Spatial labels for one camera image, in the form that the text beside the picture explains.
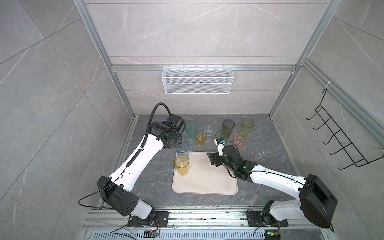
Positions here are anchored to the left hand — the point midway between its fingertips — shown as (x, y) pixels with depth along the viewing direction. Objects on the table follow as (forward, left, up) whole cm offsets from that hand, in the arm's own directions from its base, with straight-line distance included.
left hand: (176, 139), depth 76 cm
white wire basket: (+45, -12, +6) cm, 47 cm away
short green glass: (+16, -30, -19) cm, 39 cm away
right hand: (-1, -20, -10) cm, 23 cm away
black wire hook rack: (-13, -77, +9) cm, 78 cm away
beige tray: (-12, -15, -24) cm, 31 cm away
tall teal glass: (+24, -9, -19) cm, 32 cm away
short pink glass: (+12, -42, -20) cm, 48 cm away
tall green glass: (+18, -45, -11) cm, 50 cm away
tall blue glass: (0, -4, -10) cm, 11 cm away
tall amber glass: (-1, -1, -25) cm, 25 cm away
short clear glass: (+18, -20, -17) cm, 32 cm away
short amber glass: (+17, -15, -21) cm, 31 cm away
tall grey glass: (+19, -33, -12) cm, 40 cm away
